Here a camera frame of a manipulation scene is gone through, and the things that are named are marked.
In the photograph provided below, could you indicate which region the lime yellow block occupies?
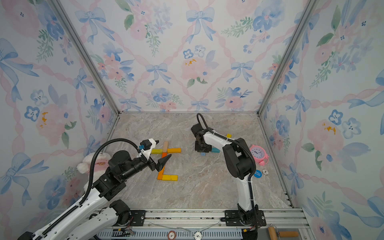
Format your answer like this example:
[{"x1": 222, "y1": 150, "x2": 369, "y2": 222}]
[{"x1": 152, "y1": 149, "x2": 163, "y2": 154}]

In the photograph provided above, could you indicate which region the natural wood block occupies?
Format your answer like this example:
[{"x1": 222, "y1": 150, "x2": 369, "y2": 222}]
[{"x1": 163, "y1": 141, "x2": 169, "y2": 153}]

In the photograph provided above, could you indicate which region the amber yellow block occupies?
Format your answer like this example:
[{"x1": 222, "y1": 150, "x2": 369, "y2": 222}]
[{"x1": 167, "y1": 148, "x2": 182, "y2": 154}]

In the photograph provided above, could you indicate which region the yellow long block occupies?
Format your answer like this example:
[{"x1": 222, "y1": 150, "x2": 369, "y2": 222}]
[{"x1": 162, "y1": 175, "x2": 178, "y2": 182}]

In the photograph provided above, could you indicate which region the orange small block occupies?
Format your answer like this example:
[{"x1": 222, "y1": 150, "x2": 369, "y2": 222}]
[{"x1": 157, "y1": 168, "x2": 165, "y2": 180}]

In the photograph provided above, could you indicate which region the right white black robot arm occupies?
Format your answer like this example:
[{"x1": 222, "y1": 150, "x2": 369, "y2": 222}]
[{"x1": 191, "y1": 123, "x2": 266, "y2": 228}]

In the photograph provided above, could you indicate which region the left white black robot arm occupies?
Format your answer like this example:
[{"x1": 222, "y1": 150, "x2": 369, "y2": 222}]
[{"x1": 19, "y1": 138, "x2": 171, "y2": 240}]

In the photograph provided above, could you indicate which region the white plush bear pink shirt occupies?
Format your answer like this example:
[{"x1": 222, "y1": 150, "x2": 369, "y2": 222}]
[{"x1": 77, "y1": 153, "x2": 111, "y2": 179}]

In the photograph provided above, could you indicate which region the pink alarm clock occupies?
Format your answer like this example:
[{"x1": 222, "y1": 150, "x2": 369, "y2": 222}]
[{"x1": 250, "y1": 145, "x2": 269, "y2": 166}]

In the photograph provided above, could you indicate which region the blue round badge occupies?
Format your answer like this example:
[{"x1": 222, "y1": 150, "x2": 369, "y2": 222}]
[{"x1": 254, "y1": 170, "x2": 263, "y2": 179}]

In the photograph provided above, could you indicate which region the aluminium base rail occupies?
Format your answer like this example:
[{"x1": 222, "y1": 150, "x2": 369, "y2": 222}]
[{"x1": 96, "y1": 208, "x2": 315, "y2": 240}]

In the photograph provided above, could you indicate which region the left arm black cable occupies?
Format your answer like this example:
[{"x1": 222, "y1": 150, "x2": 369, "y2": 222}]
[{"x1": 32, "y1": 138, "x2": 139, "y2": 240}]

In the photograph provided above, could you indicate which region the wooden handle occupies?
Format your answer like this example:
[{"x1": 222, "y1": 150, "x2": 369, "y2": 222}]
[{"x1": 268, "y1": 226, "x2": 299, "y2": 240}]

